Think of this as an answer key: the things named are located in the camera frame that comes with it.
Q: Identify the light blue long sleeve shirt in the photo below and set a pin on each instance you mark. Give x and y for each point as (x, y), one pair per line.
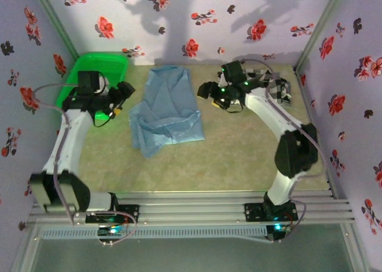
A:
(167, 105)

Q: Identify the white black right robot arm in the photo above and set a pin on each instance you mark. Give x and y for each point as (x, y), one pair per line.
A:
(268, 111)

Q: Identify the green plastic basket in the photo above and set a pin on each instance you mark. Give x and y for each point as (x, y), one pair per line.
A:
(104, 64)

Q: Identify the black white plaid shirt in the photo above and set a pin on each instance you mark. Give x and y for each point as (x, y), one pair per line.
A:
(280, 87)

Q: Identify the left controller circuit board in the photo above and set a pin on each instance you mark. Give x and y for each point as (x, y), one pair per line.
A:
(112, 231)

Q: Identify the controller circuit board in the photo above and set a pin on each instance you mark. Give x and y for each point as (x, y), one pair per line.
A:
(277, 228)
(112, 231)

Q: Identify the right controller circuit board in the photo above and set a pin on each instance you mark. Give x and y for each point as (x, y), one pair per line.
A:
(277, 228)

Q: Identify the left aluminium corner post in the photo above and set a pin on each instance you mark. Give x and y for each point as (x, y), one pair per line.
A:
(56, 21)

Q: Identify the aluminium corner post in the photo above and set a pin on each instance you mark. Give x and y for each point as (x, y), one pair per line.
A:
(320, 21)
(56, 21)

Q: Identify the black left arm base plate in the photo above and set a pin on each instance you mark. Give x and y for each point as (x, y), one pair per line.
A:
(132, 213)

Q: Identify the aluminium rail frame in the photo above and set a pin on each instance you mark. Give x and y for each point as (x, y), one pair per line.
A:
(194, 209)

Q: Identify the right aluminium corner post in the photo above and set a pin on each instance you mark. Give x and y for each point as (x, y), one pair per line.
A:
(320, 21)

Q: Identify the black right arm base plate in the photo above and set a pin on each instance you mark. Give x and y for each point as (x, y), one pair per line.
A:
(253, 212)

